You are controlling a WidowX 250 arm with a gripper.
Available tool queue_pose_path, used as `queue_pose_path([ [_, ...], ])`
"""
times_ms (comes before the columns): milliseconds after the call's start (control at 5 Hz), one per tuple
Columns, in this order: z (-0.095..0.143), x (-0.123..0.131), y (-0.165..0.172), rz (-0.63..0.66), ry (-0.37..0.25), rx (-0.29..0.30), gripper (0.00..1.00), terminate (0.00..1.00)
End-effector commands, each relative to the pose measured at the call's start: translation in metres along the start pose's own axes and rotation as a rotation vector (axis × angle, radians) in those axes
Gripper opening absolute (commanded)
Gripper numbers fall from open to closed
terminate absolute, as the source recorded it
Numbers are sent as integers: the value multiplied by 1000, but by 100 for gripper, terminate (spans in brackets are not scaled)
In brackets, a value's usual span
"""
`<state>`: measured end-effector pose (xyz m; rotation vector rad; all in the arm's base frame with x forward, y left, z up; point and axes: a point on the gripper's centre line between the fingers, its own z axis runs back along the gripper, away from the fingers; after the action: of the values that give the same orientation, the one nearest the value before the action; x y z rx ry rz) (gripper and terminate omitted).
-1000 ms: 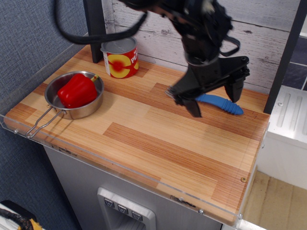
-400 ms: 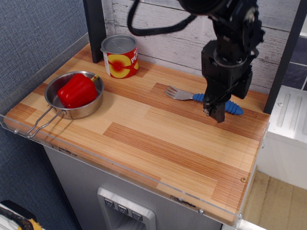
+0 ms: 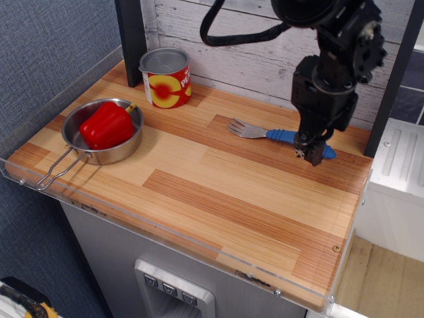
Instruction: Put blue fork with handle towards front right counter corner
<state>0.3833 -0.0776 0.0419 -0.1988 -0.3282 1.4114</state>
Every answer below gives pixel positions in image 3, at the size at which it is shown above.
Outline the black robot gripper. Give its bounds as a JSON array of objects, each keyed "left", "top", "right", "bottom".
[{"left": 291, "top": 55, "right": 358, "bottom": 166}]

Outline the blue handled metal fork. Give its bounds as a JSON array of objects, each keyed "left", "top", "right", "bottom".
[{"left": 227, "top": 118, "right": 337, "bottom": 160}]

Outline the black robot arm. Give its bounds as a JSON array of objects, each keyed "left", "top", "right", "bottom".
[{"left": 272, "top": 1, "right": 387, "bottom": 166}]

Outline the grey cabinet with dispenser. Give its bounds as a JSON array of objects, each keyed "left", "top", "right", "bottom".
[{"left": 62, "top": 203, "right": 307, "bottom": 317}]

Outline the white appliance at right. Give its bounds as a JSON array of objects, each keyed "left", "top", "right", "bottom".
[{"left": 354, "top": 119, "right": 423, "bottom": 261}]

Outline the red yellow tin can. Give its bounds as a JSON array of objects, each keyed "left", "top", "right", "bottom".
[{"left": 138, "top": 47, "right": 192, "bottom": 109}]

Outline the red bell pepper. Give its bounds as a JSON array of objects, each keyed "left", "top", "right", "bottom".
[{"left": 79, "top": 101, "right": 136, "bottom": 150}]

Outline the black braided cable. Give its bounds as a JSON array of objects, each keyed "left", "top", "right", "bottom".
[{"left": 199, "top": 0, "right": 292, "bottom": 47}]

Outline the dark right frame post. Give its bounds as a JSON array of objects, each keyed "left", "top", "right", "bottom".
[{"left": 364, "top": 0, "right": 423, "bottom": 158}]

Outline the dark frame post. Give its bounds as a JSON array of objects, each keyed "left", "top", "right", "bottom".
[
  {"left": 364, "top": 0, "right": 423, "bottom": 158},
  {"left": 115, "top": 0, "right": 147, "bottom": 87}
]

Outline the dark left frame post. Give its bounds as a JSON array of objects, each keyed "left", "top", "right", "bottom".
[{"left": 115, "top": 0, "right": 147, "bottom": 87}]

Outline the black yellow cable bundle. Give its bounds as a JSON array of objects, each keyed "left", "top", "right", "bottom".
[{"left": 0, "top": 276, "right": 60, "bottom": 318}]

